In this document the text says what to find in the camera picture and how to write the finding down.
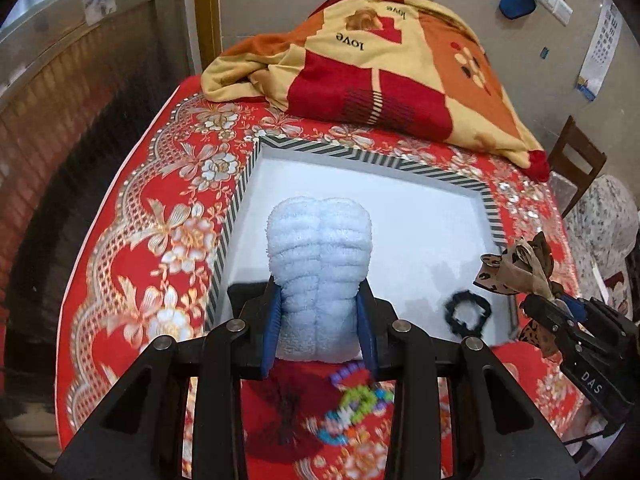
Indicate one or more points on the white wall switch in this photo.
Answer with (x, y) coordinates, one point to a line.
(559, 9)

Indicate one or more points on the light blue fluffy hairband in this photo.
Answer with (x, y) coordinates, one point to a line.
(319, 252)

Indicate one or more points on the black hair scrunchie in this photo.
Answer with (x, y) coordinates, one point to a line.
(467, 314)

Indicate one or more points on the leopard print hair bow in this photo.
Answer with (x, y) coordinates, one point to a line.
(524, 267)

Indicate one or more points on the red floral bedspread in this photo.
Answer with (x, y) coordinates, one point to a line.
(152, 261)

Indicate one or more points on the wooden slatted radiator cover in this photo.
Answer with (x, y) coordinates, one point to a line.
(63, 136)

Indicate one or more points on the black wide headband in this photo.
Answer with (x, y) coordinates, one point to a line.
(240, 293)

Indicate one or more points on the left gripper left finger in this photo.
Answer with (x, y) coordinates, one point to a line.
(262, 318)

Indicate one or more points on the striped cardboard box tray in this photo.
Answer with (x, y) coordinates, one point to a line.
(429, 226)

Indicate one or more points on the wooden chair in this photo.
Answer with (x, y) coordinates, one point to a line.
(575, 162)

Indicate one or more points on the floral fabric pile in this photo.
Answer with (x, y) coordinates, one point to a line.
(602, 230)

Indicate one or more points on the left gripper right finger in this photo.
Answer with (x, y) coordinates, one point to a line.
(374, 318)

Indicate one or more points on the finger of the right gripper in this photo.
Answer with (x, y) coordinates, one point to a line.
(546, 319)
(574, 307)

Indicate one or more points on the red velvet hair bow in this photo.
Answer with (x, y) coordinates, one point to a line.
(275, 410)

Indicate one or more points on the eye chart wall poster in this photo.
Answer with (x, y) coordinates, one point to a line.
(601, 51)

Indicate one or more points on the red yellow folded blanket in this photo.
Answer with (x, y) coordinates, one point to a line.
(411, 66)

